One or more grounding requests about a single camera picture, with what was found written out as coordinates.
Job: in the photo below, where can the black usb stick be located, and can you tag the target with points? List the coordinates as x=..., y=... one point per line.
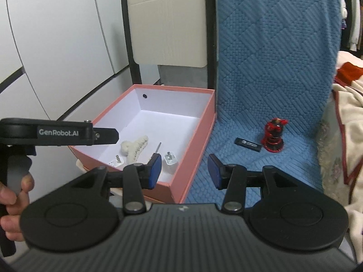
x=248, y=144

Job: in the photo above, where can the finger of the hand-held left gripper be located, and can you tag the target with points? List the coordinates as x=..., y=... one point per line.
x=106, y=136

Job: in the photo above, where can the white fluffy hair claw clip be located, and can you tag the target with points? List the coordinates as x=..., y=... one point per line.
x=136, y=147

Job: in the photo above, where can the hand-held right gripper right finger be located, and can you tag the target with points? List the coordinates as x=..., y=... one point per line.
x=214, y=172

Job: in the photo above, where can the blue quilted chair cover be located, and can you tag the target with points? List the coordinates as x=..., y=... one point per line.
x=269, y=62

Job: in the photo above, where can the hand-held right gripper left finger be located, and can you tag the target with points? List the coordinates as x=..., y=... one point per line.
x=155, y=171

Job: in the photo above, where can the red toy figure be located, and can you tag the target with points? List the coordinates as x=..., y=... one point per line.
x=272, y=136

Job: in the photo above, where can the row of hanging clothes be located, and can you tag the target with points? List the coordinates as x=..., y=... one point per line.
x=354, y=19

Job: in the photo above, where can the pink cardboard box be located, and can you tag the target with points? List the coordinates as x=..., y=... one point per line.
x=170, y=104

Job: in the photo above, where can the large white charger plug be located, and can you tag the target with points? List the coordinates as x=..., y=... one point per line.
x=171, y=163

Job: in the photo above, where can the beige folding chair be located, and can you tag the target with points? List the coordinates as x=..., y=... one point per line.
x=167, y=34

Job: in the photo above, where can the person's left hand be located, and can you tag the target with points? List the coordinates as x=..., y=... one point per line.
x=14, y=201

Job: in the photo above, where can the small white charger plug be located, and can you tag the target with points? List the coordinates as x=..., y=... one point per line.
x=118, y=163

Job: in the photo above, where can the white wardrobe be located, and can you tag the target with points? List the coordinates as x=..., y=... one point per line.
x=56, y=48

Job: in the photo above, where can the cream red black blanket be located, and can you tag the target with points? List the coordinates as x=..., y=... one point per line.
x=348, y=113

